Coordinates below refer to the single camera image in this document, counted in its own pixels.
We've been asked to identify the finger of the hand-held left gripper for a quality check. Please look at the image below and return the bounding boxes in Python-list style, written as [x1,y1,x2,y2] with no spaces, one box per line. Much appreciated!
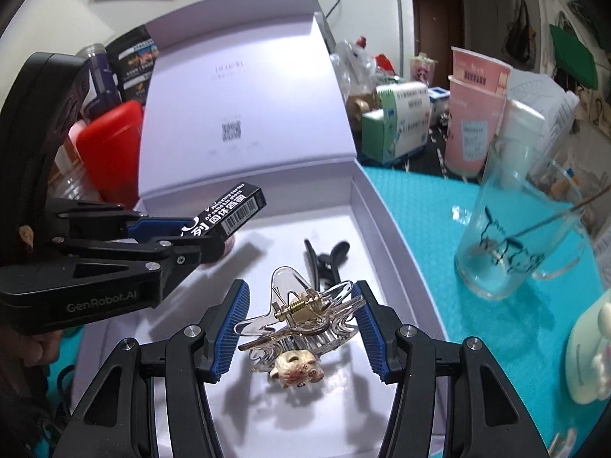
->
[50,236,226,301]
[48,198,192,245]

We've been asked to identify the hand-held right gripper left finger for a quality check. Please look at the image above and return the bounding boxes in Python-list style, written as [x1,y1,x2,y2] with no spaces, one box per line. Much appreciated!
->
[52,279,251,458]

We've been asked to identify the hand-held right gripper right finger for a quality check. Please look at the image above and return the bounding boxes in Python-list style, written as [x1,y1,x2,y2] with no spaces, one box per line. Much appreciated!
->
[353,281,550,458]

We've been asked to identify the black lipstick box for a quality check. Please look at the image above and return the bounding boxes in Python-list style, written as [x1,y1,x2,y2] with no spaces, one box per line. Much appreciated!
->
[179,181,265,249]

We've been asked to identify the clear hair claw clip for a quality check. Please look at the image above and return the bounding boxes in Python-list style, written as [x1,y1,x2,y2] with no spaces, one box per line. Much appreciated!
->
[234,264,366,387]

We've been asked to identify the black hair clip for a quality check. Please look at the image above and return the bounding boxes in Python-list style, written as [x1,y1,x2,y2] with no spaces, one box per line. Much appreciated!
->
[303,239,351,292]

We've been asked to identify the white gift box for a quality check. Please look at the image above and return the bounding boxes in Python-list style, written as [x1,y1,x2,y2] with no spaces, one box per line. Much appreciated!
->
[71,0,449,458]

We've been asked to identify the person's left hand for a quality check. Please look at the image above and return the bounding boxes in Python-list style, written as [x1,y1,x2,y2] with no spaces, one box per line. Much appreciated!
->
[26,329,65,385]

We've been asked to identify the red canister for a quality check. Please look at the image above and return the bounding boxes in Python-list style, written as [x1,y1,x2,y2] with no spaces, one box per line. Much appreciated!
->
[76,101,145,203]

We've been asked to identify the teal bubble mat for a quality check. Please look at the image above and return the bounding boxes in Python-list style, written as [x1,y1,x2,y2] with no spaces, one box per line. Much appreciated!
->
[48,167,611,458]

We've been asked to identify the black snack package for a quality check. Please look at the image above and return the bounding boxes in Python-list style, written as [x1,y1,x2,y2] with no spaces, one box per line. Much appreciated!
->
[105,24,160,106]

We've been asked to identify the cartoon print glass mug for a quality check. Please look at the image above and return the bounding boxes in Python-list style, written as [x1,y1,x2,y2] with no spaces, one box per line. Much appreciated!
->
[453,140,600,301]

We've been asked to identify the metal stirring spoon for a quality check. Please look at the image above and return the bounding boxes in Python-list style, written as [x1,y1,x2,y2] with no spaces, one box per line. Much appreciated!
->
[470,191,611,261]

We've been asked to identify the green white medicine box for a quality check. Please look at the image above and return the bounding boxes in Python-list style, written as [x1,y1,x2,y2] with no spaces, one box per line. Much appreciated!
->
[377,82,433,122]
[361,105,430,165]

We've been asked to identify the cream cartoon dog bottle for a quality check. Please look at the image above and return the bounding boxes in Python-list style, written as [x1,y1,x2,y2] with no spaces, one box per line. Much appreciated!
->
[566,289,611,406]

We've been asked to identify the clear plastic bags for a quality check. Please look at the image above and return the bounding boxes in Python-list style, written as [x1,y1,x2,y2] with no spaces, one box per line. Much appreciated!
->
[331,38,383,120]

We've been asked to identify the white frosted cup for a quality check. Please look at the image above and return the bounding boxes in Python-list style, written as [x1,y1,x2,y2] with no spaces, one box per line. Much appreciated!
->
[496,100,547,173]

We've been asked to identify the small pink cartoon cup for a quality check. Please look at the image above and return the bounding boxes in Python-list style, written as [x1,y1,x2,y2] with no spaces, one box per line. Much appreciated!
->
[411,52,437,89]

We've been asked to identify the white refrigerator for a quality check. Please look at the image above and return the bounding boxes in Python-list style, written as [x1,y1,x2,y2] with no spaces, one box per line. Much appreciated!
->
[312,0,414,82]

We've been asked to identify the brown door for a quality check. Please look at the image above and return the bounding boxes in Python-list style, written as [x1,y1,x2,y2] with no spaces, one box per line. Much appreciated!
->
[411,0,466,65]

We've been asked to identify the dark hanging bag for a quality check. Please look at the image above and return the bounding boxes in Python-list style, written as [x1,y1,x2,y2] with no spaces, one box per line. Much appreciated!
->
[506,0,533,58]

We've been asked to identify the green tote bag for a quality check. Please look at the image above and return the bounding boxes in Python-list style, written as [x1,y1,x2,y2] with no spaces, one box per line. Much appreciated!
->
[549,24,597,89]

